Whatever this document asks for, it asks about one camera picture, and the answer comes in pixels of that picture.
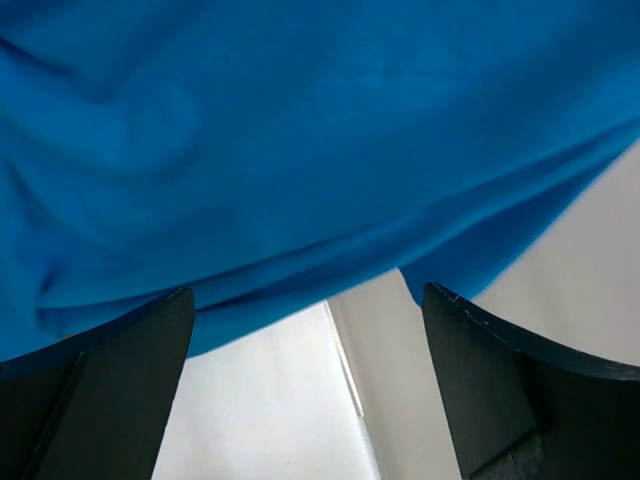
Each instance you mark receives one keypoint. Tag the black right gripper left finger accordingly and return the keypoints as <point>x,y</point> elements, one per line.
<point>96,404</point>

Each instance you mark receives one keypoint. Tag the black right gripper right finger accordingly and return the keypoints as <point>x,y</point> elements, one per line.
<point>521,406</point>

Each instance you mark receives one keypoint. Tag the white plastic strip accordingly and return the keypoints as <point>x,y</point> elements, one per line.
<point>344,364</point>

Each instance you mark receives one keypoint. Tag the blue t shirt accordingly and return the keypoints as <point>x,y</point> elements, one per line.
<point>271,154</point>

